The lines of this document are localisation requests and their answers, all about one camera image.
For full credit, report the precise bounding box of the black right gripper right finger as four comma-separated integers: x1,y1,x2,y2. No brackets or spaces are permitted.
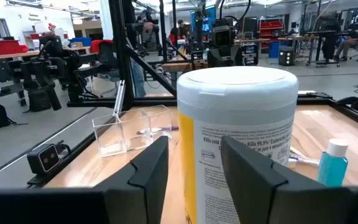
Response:
221,136,358,224

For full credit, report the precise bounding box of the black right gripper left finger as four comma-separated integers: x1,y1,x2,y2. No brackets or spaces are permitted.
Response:
0,136,170,224

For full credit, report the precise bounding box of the yellow disinfecting wipes canister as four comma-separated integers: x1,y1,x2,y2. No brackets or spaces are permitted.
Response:
176,65,300,224
177,39,187,56

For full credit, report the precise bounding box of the clear acrylic organizer box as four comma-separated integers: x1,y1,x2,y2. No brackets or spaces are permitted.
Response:
91,105,173,157

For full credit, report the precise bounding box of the purple white toothbrush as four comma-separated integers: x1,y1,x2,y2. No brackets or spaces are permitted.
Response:
136,125,180,135
287,152,320,167
112,80,126,123

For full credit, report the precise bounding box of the black computer tower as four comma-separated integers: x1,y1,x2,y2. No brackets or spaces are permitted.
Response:
278,46,295,67
242,43,259,67

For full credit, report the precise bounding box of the blue monitor screen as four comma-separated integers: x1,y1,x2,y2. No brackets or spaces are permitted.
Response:
190,5,216,35

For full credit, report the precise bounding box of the neighbouring wooden robot table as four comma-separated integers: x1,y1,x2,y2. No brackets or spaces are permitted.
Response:
162,61,209,73

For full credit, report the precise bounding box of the blue barrel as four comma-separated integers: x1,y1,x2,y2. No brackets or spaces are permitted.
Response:
268,41,281,59

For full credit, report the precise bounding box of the person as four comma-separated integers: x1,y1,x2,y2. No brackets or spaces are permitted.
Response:
121,0,157,98
168,27,181,47
177,19,193,40
333,14,358,62

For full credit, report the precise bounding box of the red shelf rack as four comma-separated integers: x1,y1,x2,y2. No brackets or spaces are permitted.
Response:
259,21,284,43

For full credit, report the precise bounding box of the black standing desk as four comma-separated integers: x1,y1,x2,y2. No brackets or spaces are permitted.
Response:
305,12,343,68

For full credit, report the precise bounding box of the office chair with red jacket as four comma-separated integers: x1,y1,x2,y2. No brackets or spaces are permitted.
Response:
89,39,121,94

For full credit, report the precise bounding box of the blue storage bin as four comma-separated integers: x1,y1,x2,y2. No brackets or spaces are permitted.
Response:
69,37,93,47

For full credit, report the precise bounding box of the long wooden workbench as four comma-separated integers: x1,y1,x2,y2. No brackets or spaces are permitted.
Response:
0,45,91,62

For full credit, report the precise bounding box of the red storage bin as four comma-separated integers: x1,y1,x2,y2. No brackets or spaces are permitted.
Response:
0,39,29,56

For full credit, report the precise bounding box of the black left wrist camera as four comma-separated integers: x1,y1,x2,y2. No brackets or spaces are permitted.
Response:
212,26,234,48

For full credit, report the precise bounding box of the black aluminium table frame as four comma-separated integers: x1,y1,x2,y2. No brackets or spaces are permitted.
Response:
26,91,358,189

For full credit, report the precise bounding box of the small black table-level camera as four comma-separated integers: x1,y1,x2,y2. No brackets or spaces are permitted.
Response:
26,140,71,175

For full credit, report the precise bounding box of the black frame upright post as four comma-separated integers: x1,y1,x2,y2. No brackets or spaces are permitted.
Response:
108,0,177,108

